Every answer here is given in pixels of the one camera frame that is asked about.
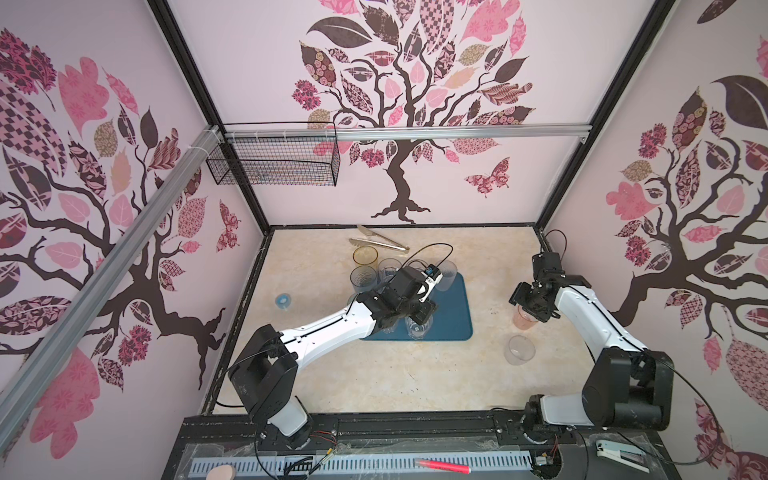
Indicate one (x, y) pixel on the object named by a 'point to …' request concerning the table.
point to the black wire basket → (278, 153)
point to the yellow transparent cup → (365, 255)
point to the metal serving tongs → (394, 246)
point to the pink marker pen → (443, 466)
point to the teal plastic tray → (452, 321)
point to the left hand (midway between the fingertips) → (429, 305)
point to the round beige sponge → (222, 472)
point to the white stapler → (627, 456)
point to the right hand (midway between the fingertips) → (522, 300)
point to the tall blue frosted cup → (363, 279)
